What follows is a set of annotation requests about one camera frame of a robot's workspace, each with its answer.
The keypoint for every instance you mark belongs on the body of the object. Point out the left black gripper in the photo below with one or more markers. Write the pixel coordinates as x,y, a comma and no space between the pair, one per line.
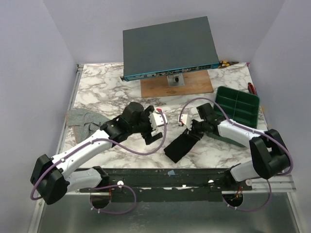
146,116

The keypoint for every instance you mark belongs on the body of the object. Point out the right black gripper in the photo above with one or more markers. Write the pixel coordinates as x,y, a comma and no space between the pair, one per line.
196,128

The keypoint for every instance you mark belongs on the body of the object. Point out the black underwear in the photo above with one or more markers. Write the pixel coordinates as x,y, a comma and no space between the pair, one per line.
178,148

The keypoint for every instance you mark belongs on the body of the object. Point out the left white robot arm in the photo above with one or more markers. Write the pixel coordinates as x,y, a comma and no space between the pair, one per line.
53,177

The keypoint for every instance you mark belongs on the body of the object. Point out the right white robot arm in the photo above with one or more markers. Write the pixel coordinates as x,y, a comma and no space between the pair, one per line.
269,155

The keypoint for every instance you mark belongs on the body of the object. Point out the grey striped underwear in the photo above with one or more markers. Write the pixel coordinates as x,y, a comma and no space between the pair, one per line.
84,123

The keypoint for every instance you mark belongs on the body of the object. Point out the green divided plastic tray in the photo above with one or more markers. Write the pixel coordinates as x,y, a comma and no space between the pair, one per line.
240,106

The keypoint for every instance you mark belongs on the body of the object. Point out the brown plywood board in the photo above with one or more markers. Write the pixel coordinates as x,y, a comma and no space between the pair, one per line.
195,83

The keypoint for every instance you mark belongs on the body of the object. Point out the red black utility knife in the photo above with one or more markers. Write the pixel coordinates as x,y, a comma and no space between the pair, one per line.
251,89

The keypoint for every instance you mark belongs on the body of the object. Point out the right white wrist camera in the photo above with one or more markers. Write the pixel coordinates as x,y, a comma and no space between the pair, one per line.
185,120

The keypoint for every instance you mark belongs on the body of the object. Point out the black metal base rail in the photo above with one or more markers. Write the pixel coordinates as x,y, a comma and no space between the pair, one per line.
155,185

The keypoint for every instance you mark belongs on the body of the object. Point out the grey metal stand bracket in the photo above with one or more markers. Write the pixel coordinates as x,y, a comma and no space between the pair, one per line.
175,80

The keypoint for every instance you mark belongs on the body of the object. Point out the grey network switch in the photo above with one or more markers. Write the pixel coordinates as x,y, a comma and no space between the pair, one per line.
168,49

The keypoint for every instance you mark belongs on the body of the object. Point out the aluminium frame rail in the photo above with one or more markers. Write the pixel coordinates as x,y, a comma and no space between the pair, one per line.
39,204

